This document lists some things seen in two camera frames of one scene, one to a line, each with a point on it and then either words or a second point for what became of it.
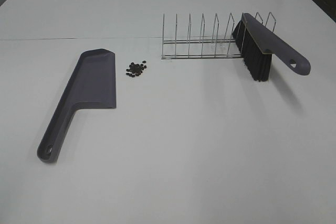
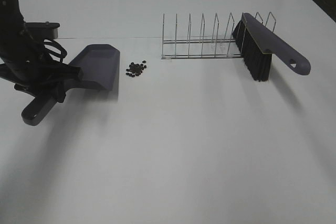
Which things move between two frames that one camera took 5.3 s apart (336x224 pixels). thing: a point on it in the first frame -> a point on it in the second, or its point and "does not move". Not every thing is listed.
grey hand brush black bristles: [258, 42] does not move
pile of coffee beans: [136, 69] does not move
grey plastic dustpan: [93, 85] -> [100, 68]
